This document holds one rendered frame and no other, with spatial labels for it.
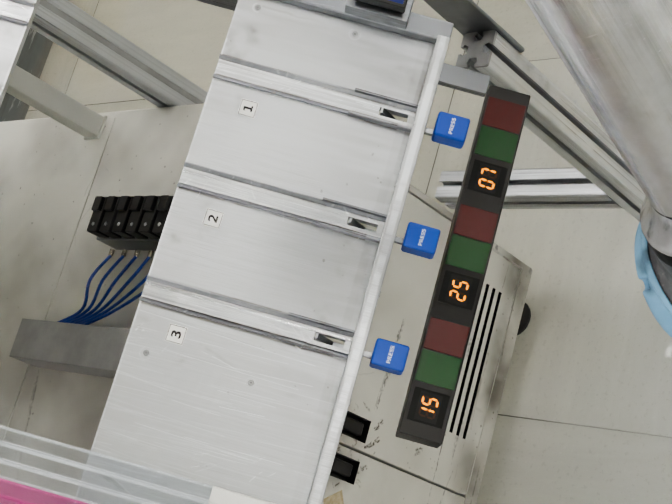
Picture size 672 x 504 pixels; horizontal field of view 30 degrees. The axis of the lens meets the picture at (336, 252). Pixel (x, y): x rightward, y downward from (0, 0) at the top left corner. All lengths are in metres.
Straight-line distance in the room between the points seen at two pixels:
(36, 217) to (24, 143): 0.15
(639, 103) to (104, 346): 0.82
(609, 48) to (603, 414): 1.09
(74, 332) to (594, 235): 0.81
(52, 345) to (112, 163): 0.27
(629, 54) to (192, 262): 0.50
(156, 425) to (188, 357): 0.06
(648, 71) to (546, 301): 1.16
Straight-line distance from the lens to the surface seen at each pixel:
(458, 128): 1.16
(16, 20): 1.22
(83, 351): 1.48
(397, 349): 1.09
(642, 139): 0.81
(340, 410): 1.07
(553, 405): 1.84
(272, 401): 1.10
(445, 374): 1.12
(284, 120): 1.16
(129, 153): 1.65
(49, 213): 1.73
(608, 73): 0.77
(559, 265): 1.92
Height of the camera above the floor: 1.51
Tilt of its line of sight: 43 degrees down
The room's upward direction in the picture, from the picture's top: 59 degrees counter-clockwise
